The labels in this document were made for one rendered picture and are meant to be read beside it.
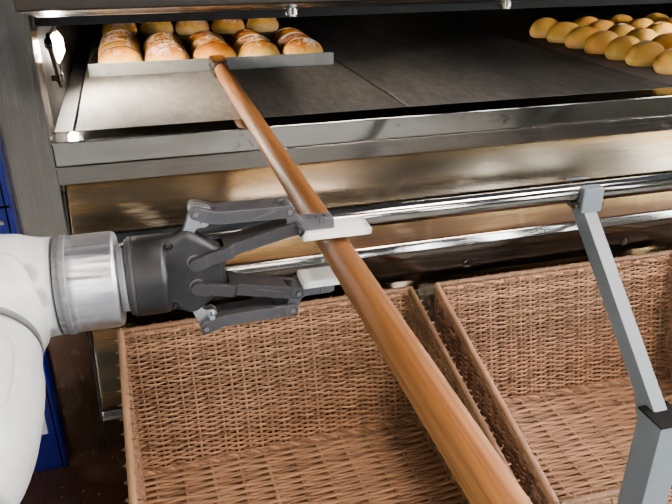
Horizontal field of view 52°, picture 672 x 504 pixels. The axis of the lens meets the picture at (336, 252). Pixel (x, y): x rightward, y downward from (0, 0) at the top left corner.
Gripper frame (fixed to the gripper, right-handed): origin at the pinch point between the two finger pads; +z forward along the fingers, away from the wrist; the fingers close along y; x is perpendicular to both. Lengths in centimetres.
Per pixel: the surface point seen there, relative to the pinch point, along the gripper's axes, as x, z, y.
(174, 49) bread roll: -102, -9, -4
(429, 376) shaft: 23.7, 0.1, -1.4
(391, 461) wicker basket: -32, 20, 60
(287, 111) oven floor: -60, 8, 1
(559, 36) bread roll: -112, 95, -1
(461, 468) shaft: 31.6, -1.1, -0.5
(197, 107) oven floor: -67, -7, 1
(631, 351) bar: 0.2, 38.3, 18.6
